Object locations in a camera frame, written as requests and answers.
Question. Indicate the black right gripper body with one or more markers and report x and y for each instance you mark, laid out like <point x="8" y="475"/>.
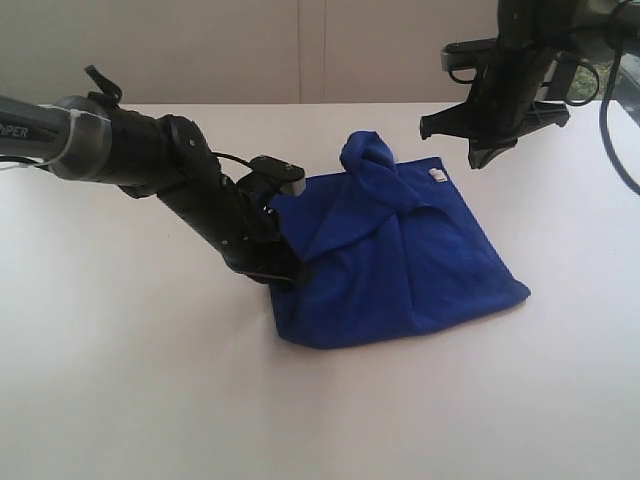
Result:
<point x="503" y="94"/>

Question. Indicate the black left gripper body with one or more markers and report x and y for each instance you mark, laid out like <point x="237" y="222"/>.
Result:
<point x="228" y="219"/>

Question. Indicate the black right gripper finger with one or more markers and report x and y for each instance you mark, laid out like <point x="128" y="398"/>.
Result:
<point x="543" y="114"/>
<point x="453" y="121"/>

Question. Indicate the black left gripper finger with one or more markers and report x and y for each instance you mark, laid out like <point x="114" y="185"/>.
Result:
<point x="285" y="273"/>

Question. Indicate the blue towel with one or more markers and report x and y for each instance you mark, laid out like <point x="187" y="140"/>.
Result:
<point x="393" y="249"/>

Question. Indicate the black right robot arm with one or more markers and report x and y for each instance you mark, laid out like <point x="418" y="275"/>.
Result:
<point x="585" y="29"/>

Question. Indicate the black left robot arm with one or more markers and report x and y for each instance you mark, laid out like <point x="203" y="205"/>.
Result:
<point x="94" y="140"/>

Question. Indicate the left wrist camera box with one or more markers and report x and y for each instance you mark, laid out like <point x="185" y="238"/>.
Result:
<point x="270" y="176"/>

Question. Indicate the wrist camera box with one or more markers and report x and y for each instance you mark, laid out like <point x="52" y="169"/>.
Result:
<point x="466" y="55"/>
<point x="270" y="176"/>

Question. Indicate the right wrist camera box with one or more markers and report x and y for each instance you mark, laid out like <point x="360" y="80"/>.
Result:
<point x="466" y="55"/>

